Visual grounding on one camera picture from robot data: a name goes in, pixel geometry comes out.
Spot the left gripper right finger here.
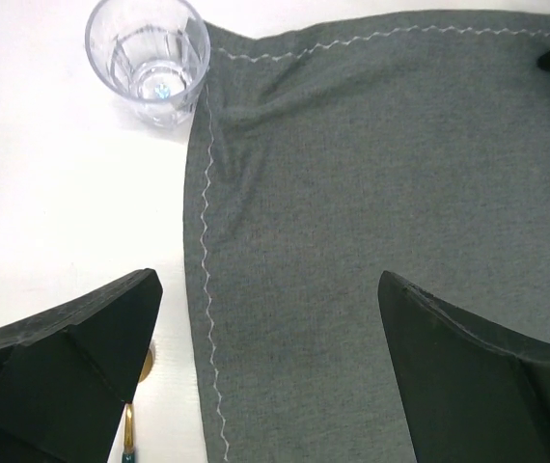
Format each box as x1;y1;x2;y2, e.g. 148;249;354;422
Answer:
377;271;550;462

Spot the clear drinking glass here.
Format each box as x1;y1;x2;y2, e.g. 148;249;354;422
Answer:
84;0;211;129

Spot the gold spoon green handle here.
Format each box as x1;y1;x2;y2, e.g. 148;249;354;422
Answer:
121;341;155;463

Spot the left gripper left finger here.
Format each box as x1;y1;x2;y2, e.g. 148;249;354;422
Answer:
0;269;162;462

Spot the grey cloth placemat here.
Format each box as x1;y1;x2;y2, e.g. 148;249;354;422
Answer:
183;11;550;462

